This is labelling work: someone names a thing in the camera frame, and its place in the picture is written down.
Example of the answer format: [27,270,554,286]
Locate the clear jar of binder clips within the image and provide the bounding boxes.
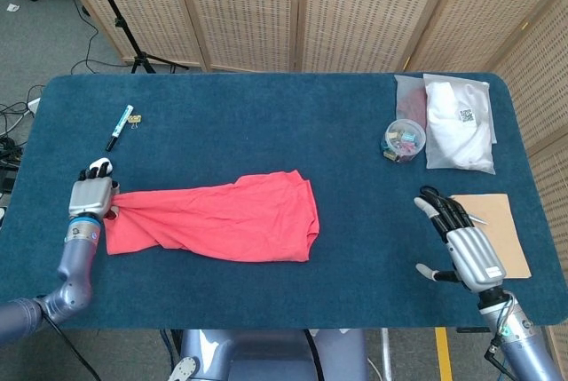
[379,118,427,164]

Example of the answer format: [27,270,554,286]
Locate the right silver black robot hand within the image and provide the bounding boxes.
[414,189,508,292]

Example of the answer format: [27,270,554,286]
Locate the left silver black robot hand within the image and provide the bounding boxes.
[67,163,122,222]

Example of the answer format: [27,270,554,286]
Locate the blue-grey robot torso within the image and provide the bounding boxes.
[168,329,369,381]

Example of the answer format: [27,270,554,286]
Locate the woven wooden folding screen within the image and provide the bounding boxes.
[51,0,568,355]

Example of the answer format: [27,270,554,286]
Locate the white marker pen black cap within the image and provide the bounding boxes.
[105,104,135,153]

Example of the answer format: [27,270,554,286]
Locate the kraft spiral notebook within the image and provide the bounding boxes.
[448,193,533,282]

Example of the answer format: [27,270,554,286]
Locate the black-handled scissors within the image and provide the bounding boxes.
[419,185,488,226]

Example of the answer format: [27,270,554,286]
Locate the coral red t-shirt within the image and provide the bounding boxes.
[104,170,320,263]

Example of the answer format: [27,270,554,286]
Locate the frosted bag with red garment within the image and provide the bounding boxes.
[393,74,430,131]

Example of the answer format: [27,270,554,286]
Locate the yellow floor tape strip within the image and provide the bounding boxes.
[434,326,453,381]

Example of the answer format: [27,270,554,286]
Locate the blue carpet table mat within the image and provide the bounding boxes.
[0,72,568,331]

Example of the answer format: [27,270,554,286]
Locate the tangle of floor cables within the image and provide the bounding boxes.
[0,83,43,204]

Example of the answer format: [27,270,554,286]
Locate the black tripod stand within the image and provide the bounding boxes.
[82,0,190,75]

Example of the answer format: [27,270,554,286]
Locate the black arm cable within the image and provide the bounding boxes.
[42,314,103,381]

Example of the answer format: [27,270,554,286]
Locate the white earbuds case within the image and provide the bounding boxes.
[89,157,113,178]

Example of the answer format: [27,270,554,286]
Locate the white garment in plastic bag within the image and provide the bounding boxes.
[422,73,497,175]

